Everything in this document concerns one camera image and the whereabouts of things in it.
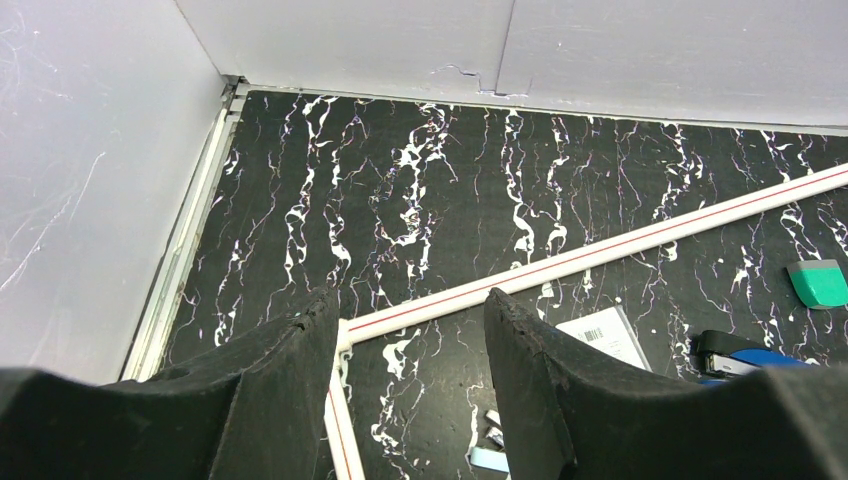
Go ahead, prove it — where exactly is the white PVC pipe frame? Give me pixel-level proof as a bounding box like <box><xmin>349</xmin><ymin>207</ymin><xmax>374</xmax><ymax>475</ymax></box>
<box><xmin>323</xmin><ymin>162</ymin><xmax>848</xmax><ymax>480</ymax></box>

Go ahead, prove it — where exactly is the white plastic package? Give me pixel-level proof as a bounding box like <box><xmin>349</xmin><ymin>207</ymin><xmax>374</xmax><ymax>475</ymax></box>
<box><xmin>556</xmin><ymin>305</ymin><xmax>652</xmax><ymax>371</ymax></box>

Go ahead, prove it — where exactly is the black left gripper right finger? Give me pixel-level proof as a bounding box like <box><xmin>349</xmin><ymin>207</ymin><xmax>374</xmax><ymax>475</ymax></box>
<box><xmin>484</xmin><ymin>289</ymin><xmax>847</xmax><ymax>479</ymax></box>

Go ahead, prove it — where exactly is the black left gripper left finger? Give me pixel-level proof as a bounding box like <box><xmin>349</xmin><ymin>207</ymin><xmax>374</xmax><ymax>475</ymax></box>
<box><xmin>1</xmin><ymin>287</ymin><xmax>340</xmax><ymax>479</ymax></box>

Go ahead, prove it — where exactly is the grey metal table edge rail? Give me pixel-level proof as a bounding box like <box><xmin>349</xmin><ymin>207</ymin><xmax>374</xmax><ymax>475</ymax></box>
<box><xmin>120</xmin><ymin>79</ymin><xmax>246</xmax><ymax>381</ymax></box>

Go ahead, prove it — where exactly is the light blue small clip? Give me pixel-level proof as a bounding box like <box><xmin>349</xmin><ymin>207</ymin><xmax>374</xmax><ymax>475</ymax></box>
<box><xmin>466</xmin><ymin>410</ymin><xmax>511</xmax><ymax>479</ymax></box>

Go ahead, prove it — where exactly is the teal small box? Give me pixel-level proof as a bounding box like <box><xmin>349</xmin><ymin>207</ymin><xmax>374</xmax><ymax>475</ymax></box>
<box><xmin>786</xmin><ymin>259</ymin><xmax>847</xmax><ymax>310</ymax></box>

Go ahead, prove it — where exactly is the blue stapler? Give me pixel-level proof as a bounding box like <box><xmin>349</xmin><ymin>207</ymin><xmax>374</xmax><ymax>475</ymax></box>
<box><xmin>691</xmin><ymin>330</ymin><xmax>810</xmax><ymax>385</ymax></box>

